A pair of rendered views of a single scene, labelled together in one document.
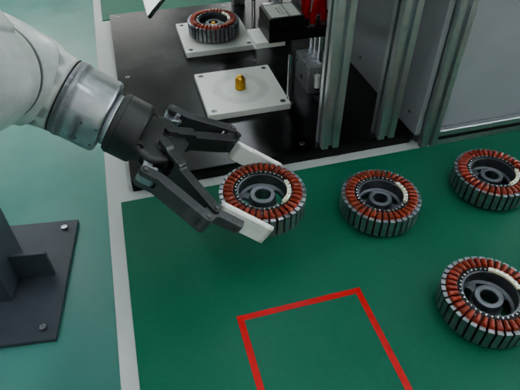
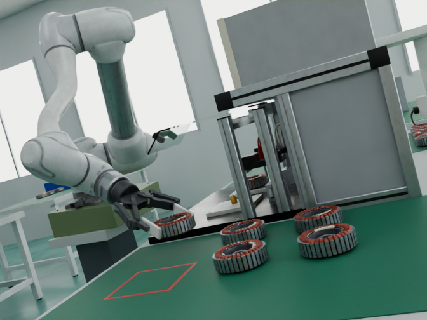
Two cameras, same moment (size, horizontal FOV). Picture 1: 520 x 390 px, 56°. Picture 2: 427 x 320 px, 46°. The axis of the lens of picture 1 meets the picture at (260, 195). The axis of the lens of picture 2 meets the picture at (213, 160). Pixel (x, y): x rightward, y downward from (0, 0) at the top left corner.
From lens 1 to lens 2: 1.01 m
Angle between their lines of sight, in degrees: 50
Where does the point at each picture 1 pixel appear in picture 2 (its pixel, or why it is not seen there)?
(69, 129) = (99, 192)
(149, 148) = (125, 198)
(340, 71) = (237, 170)
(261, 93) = not seen: hidden behind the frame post
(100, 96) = (110, 178)
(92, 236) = not seen: outside the picture
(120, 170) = not seen: hidden behind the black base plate
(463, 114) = (333, 193)
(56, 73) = (98, 171)
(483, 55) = (323, 152)
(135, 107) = (123, 183)
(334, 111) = (244, 195)
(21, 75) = (68, 159)
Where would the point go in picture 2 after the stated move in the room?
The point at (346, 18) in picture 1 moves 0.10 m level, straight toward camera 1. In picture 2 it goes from (230, 142) to (204, 151)
